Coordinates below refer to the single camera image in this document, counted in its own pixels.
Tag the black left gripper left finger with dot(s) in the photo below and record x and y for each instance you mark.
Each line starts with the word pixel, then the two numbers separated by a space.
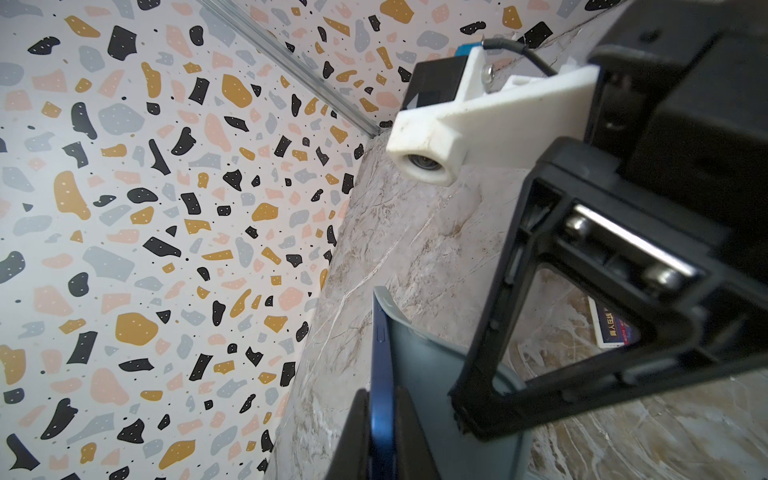
pixel 351 457

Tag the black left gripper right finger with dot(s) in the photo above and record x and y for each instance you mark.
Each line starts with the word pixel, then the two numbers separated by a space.
pixel 414 460

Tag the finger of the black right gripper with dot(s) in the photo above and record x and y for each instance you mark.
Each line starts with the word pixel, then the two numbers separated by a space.
pixel 675 298

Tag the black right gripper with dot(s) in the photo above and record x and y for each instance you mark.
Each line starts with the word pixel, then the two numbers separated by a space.
pixel 682 102

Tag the black phone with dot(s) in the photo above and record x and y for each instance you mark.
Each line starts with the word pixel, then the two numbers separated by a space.
pixel 381 395

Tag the purple playing card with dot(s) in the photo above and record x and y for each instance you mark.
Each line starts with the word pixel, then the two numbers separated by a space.
pixel 610 330

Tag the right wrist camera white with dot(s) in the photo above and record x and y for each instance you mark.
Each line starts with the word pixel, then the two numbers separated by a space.
pixel 450 118

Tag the aluminium corner post left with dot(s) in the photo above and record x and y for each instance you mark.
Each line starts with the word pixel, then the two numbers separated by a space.
pixel 275 50

